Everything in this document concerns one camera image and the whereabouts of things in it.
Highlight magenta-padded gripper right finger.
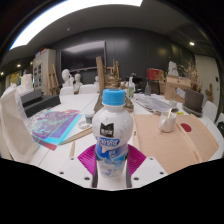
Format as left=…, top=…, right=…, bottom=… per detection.
left=125, top=144, right=168, bottom=190

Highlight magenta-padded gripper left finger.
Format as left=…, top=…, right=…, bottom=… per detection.
left=58, top=144, right=99, bottom=190

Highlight white bottle with blue cap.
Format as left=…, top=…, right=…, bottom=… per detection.
left=91, top=88, right=135, bottom=178

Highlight beige canvas mat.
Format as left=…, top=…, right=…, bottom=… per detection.
left=132, top=113, right=220, bottom=175

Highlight colourful purple teal painting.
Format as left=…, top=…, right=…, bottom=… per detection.
left=31, top=109, right=83, bottom=151

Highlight white mug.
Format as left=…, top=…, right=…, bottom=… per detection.
left=157, top=110, right=178, bottom=134

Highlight grey printed magazine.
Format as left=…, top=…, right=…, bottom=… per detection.
left=134, top=94, right=174, bottom=114

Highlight green-labelled spray bottle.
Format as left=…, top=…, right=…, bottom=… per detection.
left=127, top=76, right=136, bottom=99

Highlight white chair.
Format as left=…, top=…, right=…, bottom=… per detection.
left=203, top=100, right=218, bottom=123
left=78, top=83, right=99, bottom=95
left=59, top=85, right=75, bottom=97

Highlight grey pot saucer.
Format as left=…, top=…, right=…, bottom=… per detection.
left=181, top=103, right=204, bottom=118

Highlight black flat boxes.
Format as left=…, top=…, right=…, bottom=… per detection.
left=20, top=88, right=62, bottom=118

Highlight white plaster bust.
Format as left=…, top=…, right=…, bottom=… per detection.
left=61, top=68, right=75, bottom=88
left=73, top=73, right=84, bottom=93

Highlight white cloth sheet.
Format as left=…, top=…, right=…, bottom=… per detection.
left=0, top=88, right=41, bottom=163

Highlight brown cardboard box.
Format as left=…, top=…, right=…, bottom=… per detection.
left=163, top=74, right=187, bottom=101

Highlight red box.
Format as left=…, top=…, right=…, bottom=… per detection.
left=146, top=67, right=165, bottom=82

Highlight wooden easel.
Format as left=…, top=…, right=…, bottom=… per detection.
left=104, top=59, right=120, bottom=79
left=46, top=64, right=61, bottom=96

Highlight black backpack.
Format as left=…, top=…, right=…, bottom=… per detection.
left=216, top=121, right=224, bottom=138

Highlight white wrapped plaster figure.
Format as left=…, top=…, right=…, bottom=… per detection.
left=167, top=60, right=180, bottom=77

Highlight wooden figure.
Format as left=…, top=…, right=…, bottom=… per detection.
left=205, top=83, right=214, bottom=103

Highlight dried brown plant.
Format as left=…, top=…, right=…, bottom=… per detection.
left=179, top=59, right=201, bottom=93

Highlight black wall screen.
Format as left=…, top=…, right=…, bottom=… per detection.
left=60, top=40, right=108, bottom=73

